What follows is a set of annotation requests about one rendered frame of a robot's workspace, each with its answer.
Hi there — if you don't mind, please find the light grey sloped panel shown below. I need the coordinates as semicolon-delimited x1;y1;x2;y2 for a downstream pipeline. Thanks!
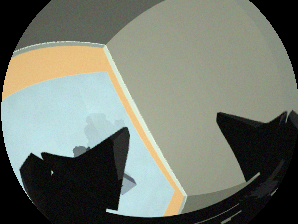
121;173;136;194

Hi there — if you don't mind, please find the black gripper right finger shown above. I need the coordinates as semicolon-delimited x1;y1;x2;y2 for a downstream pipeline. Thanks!
216;112;287;183

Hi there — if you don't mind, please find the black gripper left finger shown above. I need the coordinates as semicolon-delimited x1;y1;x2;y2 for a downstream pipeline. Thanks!
41;127;130;210

